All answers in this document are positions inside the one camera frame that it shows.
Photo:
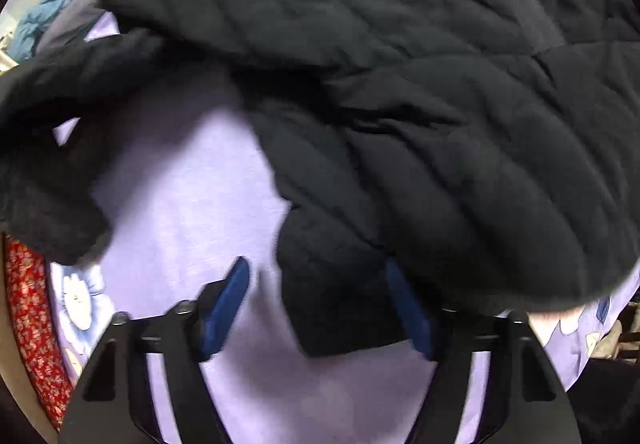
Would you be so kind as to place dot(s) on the purple floral bed sheet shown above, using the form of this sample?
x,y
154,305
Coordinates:
x,y
190,204

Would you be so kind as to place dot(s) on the red floral pillow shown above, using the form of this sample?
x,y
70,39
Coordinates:
x,y
35,334

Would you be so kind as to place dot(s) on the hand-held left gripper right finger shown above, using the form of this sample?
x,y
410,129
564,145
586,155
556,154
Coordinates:
x,y
407,309

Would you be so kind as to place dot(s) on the blue blanket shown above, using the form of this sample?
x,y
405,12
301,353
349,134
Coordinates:
x,y
55,4

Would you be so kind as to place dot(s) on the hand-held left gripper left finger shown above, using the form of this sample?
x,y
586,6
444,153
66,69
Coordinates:
x,y
227,304

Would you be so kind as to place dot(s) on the black quilted jacket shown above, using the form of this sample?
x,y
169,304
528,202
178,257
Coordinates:
x,y
400,124

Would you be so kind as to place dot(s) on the tan pillow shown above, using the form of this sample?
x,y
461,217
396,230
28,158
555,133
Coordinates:
x,y
15,374

